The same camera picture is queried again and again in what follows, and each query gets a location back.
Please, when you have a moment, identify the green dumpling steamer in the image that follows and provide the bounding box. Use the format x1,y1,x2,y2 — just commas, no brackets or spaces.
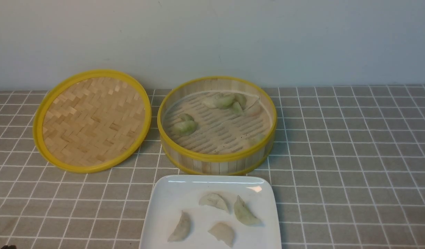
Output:
178,113,194,121
214,94,235,109
248,133,266,146
172,120,198,137
230,101,244,116

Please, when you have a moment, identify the pale dumpling plate upper middle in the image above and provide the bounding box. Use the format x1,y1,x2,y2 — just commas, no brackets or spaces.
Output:
198,193,229,213

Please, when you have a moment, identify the pale dumpling plate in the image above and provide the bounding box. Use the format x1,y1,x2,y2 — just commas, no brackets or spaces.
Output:
198,193,229,213
208,222,235,248
167,211,192,242

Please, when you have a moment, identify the white square plate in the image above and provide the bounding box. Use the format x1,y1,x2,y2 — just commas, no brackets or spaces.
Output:
139,175,282,249

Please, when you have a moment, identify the green dumpling plate right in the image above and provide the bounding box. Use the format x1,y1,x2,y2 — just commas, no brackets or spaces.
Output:
233,195,262,226

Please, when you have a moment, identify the pale dumpling plate lower middle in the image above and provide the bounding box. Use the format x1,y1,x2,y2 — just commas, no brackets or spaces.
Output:
208,222,235,248

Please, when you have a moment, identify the pale dumpling plate left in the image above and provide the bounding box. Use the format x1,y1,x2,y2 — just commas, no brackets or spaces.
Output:
167,211,192,242

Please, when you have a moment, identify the bamboo steamer basket yellow rim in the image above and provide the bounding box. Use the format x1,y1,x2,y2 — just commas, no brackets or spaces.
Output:
157,76,277,175

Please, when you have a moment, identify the pale dumpling steamer top left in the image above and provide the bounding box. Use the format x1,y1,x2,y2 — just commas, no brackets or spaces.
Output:
202,96,219,109

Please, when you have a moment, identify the bamboo steamer lid yellow rim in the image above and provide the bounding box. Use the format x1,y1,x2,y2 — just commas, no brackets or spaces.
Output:
33,70,152,174

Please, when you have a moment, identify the dark object bottom left corner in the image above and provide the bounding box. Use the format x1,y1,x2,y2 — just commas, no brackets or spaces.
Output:
1,245,17,249

